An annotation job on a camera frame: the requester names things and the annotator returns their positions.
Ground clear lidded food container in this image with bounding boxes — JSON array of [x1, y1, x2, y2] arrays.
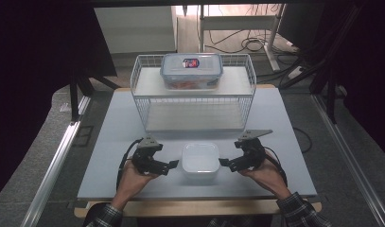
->
[[159, 52, 224, 91]]

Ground black metal stand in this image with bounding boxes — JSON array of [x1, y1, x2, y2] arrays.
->
[[308, 61, 341, 125], [68, 71, 122, 123]]

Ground person's plaid clothing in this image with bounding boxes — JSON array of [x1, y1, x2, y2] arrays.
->
[[207, 217, 245, 227]]

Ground white power strip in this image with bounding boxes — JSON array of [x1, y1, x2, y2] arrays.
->
[[288, 65, 306, 80]]

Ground aluminium floor rail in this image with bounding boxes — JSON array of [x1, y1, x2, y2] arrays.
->
[[20, 95, 92, 227], [310, 94, 385, 227]]

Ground black curtain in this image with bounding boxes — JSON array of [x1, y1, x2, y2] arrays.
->
[[0, 0, 118, 204], [319, 0, 385, 154]]

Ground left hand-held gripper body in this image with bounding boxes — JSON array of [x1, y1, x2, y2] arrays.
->
[[131, 134, 165, 175]]

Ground white cabinet panel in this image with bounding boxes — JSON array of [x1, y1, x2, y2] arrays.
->
[[94, 6, 179, 55]]

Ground person's left hand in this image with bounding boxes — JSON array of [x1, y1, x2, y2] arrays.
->
[[116, 157, 160, 206]]

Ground white desk frame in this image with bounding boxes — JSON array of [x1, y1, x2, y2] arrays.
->
[[198, 3, 288, 72]]

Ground white square plastic container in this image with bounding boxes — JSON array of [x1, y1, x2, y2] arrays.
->
[[181, 141, 220, 181]]

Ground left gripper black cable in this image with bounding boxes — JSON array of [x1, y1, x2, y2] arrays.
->
[[115, 137, 145, 191]]

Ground tangled floor cables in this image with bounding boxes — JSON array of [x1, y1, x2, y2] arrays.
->
[[204, 27, 278, 55]]

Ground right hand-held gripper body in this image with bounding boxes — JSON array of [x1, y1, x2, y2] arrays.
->
[[234, 129, 273, 171]]

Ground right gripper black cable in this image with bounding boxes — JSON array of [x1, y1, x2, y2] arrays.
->
[[263, 146, 289, 187]]

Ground thick black cable bundle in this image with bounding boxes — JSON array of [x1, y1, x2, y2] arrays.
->
[[255, 46, 317, 90]]

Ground thin black floor cable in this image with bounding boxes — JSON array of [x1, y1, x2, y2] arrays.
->
[[292, 126, 314, 154]]

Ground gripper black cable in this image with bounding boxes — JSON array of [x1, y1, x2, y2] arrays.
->
[[115, 137, 145, 191], [263, 146, 289, 187]]

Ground person's right hand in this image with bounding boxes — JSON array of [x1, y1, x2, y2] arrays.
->
[[237, 150, 292, 201]]

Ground white wire basket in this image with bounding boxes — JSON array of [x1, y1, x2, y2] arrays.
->
[[130, 53, 257, 133]]

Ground dark floor plate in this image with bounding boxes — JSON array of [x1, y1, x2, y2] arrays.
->
[[71, 125, 96, 148]]

